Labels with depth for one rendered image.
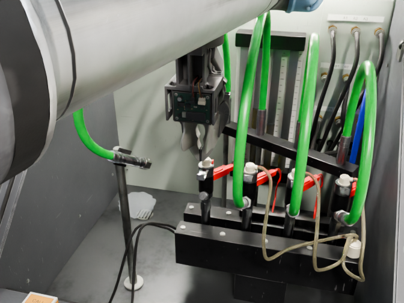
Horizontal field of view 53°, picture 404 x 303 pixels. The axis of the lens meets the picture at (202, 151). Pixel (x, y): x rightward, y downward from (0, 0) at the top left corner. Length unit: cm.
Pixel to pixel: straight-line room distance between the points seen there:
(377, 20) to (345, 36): 6
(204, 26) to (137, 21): 6
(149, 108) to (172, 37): 84
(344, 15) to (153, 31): 74
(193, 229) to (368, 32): 53
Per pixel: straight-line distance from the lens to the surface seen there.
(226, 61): 85
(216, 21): 25
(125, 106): 107
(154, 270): 93
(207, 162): 72
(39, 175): 83
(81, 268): 96
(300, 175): 54
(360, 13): 91
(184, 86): 55
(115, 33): 17
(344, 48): 92
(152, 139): 108
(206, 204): 77
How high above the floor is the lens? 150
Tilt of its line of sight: 30 degrees down
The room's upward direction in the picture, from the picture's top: straight up
